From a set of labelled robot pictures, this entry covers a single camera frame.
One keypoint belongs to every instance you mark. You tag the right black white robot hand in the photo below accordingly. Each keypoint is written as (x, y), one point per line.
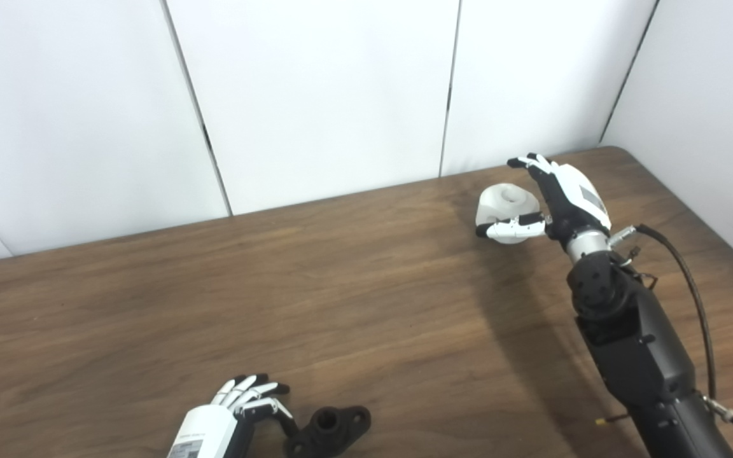
(573, 203)

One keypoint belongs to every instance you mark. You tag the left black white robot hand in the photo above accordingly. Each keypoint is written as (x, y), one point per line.
(204, 429)

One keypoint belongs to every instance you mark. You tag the round white plastic piece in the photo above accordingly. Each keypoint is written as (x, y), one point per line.
(509, 200)

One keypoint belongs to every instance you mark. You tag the black flanged holder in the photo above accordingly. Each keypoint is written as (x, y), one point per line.
(341, 436)

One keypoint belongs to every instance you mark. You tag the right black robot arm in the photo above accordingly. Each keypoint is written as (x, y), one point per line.
(640, 356)

